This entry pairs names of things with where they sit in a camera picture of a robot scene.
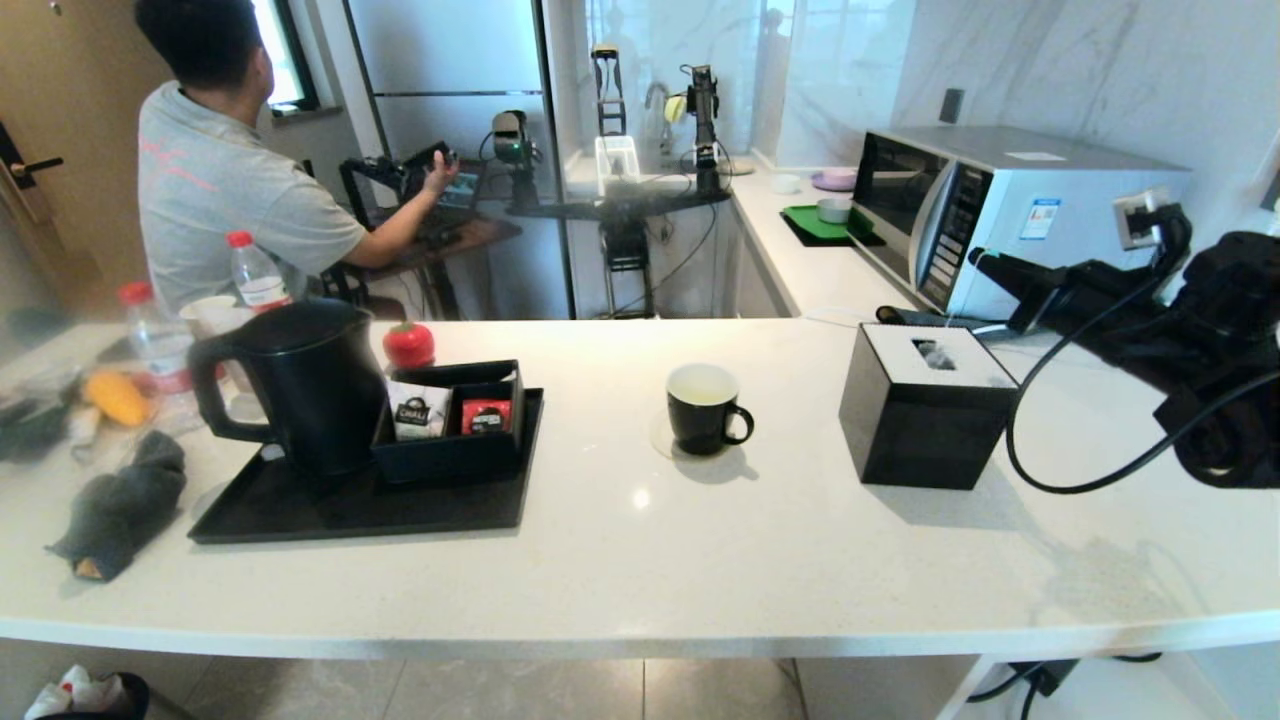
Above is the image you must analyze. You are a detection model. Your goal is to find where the black trash bin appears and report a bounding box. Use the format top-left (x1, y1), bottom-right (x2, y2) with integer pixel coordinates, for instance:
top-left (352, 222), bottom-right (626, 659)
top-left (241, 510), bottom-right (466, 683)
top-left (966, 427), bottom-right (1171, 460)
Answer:
top-left (20, 665), bottom-right (151, 720)

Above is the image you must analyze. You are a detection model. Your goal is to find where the dark grey cloth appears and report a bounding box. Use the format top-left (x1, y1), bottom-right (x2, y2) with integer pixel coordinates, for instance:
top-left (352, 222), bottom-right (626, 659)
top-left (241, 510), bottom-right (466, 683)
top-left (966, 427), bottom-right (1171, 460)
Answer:
top-left (47, 431), bottom-right (189, 583)

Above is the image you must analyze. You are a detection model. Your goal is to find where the black teleoperation controller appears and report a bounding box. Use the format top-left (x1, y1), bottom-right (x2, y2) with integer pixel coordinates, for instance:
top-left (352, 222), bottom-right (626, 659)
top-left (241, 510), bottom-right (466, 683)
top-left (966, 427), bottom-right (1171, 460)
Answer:
top-left (338, 140), bottom-right (458, 206)

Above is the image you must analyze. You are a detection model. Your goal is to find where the red toy tomato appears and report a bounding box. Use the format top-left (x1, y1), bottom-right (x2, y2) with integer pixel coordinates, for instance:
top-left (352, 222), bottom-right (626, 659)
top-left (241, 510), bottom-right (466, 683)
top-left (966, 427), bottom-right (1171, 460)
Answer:
top-left (383, 322), bottom-right (437, 371)

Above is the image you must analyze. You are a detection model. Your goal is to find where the black camera on stand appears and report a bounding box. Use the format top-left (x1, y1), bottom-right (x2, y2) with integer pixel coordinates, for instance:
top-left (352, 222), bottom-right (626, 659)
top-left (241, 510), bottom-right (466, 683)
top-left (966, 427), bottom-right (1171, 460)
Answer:
top-left (490, 110), bottom-right (541, 211)

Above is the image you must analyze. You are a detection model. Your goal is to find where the black tissue box white lid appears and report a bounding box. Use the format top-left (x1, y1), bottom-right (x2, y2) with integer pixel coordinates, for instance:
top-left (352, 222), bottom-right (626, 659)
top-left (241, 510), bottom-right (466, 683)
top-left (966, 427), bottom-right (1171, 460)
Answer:
top-left (838, 322), bottom-right (1021, 491)

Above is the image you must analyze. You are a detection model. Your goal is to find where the black ladder-shaped frame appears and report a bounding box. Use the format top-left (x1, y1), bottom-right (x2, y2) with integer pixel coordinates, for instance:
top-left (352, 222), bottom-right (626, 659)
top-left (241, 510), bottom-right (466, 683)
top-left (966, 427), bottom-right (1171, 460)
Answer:
top-left (590, 42), bottom-right (628, 136)

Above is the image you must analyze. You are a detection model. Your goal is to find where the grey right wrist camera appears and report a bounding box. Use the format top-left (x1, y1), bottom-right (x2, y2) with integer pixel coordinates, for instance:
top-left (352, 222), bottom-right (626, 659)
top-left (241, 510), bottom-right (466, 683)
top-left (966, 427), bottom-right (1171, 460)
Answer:
top-left (1113, 188), bottom-right (1173, 251)

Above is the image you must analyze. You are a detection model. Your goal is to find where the black looped power cable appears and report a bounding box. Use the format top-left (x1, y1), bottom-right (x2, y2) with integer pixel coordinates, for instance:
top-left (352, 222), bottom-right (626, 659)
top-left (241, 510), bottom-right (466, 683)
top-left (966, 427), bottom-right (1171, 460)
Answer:
top-left (965, 653), bottom-right (1166, 720)

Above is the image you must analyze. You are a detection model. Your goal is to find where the black rectangular serving tray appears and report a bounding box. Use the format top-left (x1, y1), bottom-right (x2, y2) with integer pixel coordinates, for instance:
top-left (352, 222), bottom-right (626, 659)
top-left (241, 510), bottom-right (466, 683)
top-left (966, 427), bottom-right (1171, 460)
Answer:
top-left (188, 388), bottom-right (544, 546)

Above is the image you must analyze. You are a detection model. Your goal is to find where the black door handle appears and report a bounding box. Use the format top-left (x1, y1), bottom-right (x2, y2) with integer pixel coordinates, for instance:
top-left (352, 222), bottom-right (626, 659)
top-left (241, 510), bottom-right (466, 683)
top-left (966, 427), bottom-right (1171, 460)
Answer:
top-left (0, 122), bottom-right (64, 191)

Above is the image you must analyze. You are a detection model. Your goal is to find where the black laptop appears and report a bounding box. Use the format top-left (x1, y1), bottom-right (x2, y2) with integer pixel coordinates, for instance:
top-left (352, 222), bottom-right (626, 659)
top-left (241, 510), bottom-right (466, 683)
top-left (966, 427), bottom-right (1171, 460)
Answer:
top-left (430, 165), bottom-right (488, 239)

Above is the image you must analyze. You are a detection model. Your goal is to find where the black electric kettle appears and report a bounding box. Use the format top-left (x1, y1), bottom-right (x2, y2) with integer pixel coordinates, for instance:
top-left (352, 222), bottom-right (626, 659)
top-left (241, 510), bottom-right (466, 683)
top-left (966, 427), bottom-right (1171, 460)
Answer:
top-left (187, 298), bottom-right (387, 479)

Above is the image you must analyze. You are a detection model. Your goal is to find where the black ceramic mug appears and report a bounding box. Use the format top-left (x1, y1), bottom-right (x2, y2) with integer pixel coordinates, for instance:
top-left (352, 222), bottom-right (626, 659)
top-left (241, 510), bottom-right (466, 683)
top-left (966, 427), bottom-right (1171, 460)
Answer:
top-left (666, 363), bottom-right (755, 457)

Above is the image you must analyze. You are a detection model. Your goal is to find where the dark green packet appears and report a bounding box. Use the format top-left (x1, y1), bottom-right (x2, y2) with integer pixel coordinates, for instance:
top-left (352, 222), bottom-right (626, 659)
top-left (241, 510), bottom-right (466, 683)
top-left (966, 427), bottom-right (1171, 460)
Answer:
top-left (0, 395), bottom-right (71, 466)

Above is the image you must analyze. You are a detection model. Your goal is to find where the window with dark frame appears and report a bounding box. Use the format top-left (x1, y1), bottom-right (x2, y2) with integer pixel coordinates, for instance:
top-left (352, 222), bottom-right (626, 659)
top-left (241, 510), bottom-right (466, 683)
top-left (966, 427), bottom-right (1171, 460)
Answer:
top-left (250, 0), bottom-right (321, 115)

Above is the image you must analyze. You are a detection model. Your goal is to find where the black sachet organizer box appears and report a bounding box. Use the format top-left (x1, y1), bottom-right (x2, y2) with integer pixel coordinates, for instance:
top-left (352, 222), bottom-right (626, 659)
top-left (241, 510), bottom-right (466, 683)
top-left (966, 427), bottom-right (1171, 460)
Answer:
top-left (370, 360), bottom-right (525, 487)

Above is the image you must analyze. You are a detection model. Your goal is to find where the red package with white label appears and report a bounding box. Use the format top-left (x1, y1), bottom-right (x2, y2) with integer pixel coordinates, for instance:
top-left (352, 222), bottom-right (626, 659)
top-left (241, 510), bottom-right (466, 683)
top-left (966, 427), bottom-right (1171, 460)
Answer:
top-left (460, 398), bottom-right (513, 435)

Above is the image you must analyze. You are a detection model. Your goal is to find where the green cutting board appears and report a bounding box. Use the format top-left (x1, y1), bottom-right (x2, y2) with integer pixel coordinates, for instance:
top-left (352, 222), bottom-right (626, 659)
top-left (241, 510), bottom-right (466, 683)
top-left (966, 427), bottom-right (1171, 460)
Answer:
top-left (779, 204), bottom-right (886, 249)

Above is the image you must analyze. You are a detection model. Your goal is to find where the chrome faucet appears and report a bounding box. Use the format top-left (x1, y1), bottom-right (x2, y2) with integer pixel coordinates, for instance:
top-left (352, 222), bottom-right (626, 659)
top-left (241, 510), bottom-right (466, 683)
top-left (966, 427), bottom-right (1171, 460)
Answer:
top-left (645, 82), bottom-right (673, 151)

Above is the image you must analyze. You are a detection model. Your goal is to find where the grey kitchen base cabinet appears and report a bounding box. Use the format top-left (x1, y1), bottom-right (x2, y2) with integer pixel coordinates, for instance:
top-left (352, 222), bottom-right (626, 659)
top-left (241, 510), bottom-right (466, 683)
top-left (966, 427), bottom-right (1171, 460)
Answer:
top-left (735, 205), bottom-right (801, 319)

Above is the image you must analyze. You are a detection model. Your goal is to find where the black round stand table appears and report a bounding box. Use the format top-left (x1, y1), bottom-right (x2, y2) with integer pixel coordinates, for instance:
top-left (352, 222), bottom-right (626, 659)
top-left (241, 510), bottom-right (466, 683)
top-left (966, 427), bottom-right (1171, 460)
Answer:
top-left (505, 185), bottom-right (733, 321)

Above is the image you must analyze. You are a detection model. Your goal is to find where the white Chali tea packet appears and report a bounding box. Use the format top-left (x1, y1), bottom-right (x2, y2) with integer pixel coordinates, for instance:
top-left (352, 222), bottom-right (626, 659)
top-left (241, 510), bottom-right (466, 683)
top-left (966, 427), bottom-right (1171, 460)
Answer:
top-left (388, 382), bottom-right (451, 442)

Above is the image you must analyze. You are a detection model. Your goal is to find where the clear water bottle red cap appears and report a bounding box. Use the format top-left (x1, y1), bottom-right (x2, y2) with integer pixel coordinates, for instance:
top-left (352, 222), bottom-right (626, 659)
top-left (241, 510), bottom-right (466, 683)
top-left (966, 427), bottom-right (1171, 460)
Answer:
top-left (118, 283), bottom-right (199, 399)
top-left (226, 230), bottom-right (292, 309)

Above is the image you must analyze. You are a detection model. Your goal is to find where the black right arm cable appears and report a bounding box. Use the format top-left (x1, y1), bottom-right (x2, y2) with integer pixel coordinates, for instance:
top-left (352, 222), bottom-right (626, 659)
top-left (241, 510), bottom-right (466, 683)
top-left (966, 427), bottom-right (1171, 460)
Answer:
top-left (1005, 205), bottom-right (1280, 496)

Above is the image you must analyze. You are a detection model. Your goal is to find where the yellow toy corn cob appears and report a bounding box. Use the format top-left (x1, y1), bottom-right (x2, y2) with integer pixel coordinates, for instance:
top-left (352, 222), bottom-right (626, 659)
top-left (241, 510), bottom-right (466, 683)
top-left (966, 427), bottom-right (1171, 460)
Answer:
top-left (82, 370), bottom-right (156, 429)

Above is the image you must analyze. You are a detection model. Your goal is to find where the person in grey t-shirt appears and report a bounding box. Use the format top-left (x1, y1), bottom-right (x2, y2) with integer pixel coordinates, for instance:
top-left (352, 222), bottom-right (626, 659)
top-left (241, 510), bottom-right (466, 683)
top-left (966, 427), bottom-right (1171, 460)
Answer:
top-left (133, 0), bottom-right (461, 311)

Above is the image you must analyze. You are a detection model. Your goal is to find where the silver microwave oven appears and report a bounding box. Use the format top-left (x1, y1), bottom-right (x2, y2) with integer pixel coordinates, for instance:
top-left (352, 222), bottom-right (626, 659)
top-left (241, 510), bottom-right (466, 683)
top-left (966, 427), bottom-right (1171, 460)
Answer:
top-left (846, 125), bottom-right (1191, 321)

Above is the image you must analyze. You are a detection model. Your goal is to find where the white plastic holder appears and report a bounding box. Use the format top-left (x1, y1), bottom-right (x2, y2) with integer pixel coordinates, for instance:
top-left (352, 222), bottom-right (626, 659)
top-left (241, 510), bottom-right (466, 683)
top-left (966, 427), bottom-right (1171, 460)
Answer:
top-left (594, 135), bottom-right (641, 197)

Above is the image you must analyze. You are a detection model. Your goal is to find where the silver refrigerator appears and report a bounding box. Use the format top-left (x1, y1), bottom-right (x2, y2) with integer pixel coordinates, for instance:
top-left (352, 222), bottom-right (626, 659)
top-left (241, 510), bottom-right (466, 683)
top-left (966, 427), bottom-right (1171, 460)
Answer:
top-left (342, 0), bottom-right (576, 321)

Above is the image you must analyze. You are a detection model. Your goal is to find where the brown wooden desk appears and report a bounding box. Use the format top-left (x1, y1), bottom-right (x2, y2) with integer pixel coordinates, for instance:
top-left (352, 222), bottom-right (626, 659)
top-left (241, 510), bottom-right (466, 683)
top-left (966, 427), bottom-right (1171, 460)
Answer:
top-left (320, 215), bottom-right (523, 321)

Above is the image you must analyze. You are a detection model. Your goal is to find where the clear round coaster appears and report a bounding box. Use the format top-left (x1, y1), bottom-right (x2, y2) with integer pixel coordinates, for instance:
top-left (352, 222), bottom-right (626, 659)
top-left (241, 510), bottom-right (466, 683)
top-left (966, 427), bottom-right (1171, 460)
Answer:
top-left (649, 408), bottom-right (737, 463)

